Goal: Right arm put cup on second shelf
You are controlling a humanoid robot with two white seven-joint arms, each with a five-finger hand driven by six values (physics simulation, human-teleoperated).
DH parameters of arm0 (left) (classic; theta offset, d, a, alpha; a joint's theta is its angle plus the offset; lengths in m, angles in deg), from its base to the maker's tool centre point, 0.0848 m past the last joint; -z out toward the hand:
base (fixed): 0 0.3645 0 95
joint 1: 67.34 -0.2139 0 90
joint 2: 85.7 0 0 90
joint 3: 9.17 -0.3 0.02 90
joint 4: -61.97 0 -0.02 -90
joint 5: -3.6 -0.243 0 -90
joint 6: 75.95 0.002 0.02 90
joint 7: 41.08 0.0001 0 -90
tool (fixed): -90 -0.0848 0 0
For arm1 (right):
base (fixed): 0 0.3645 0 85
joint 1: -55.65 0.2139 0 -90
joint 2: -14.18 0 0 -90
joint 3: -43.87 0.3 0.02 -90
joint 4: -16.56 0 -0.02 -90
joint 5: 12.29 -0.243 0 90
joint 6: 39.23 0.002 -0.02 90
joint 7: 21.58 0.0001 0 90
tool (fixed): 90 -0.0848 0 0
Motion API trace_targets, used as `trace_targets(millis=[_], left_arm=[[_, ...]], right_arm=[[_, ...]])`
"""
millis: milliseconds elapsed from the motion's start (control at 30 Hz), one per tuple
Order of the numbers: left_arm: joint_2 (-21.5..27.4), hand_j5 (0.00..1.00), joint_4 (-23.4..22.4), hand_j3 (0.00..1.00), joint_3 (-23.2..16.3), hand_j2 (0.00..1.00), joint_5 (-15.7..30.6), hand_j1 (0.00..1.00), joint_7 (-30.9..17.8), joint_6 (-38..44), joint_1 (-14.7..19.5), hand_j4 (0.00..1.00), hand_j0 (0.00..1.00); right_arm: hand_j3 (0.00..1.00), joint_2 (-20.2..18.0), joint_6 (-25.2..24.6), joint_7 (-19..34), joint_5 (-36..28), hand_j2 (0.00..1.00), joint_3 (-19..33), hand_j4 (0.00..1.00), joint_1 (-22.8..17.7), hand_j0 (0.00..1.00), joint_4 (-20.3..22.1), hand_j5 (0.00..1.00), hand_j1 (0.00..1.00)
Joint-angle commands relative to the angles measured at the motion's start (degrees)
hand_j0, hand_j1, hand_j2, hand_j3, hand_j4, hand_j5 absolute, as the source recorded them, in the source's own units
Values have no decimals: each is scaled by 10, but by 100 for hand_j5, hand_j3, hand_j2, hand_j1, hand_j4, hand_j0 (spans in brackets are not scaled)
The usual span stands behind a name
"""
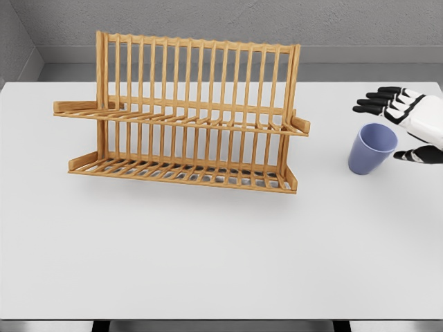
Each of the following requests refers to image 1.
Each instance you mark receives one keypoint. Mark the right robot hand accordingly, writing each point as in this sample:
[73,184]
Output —
[420,115]

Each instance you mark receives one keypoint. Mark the blue cup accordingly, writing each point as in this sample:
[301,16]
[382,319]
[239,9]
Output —
[368,152]

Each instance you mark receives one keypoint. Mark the wooden two-tier dish rack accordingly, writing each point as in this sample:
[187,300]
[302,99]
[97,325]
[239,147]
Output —
[194,117]

